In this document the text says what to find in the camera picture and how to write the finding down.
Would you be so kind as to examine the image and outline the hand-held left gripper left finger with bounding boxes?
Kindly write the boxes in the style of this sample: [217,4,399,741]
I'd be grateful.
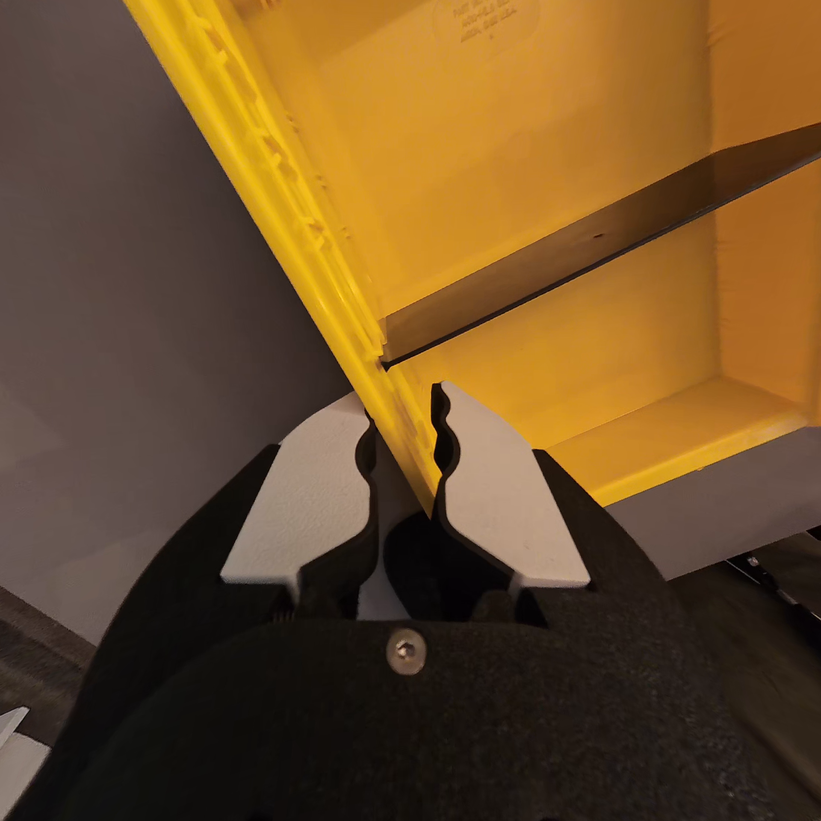
[220,391,381,615]

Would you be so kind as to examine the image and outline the yellow plastic bin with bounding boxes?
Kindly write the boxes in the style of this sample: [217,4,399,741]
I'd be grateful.
[122,0,821,519]

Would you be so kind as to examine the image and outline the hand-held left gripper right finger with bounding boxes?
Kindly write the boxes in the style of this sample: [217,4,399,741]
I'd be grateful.
[430,381,591,602]

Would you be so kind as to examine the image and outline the black bin divider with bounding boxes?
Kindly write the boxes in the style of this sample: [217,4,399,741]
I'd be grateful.
[380,122,821,373]

